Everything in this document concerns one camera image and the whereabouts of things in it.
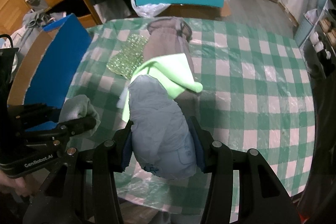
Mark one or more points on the green glitter sponge cloth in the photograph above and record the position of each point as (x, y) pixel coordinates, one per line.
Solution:
(129, 58)

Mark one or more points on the light grey cloth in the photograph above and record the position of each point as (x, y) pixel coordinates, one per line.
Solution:
(161, 140)

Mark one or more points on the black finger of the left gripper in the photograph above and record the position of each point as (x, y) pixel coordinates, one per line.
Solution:
(77, 127)

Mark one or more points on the white plastic bag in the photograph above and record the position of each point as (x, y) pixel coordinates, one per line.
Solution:
(149, 10)

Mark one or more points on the green and white cloth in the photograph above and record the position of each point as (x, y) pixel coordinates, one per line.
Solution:
(175, 75)

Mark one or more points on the green white checkered tablecloth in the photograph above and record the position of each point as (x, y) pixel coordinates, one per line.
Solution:
(256, 91)

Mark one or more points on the grey clothes pile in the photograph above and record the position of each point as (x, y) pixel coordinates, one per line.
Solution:
(32, 24)

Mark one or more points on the shoe rack with shoes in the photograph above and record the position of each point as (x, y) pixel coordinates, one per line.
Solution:
(315, 38)

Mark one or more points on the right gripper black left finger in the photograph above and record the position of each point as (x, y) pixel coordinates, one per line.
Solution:
(111, 156)

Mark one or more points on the brown grey sweatpants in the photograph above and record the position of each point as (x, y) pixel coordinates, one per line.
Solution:
(170, 36)

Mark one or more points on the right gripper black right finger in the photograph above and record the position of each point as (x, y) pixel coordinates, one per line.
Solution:
(220, 161)

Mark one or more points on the person left hand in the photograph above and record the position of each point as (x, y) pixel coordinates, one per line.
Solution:
(17, 184)

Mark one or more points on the blue cardboard box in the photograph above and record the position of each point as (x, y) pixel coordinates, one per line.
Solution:
(47, 70)

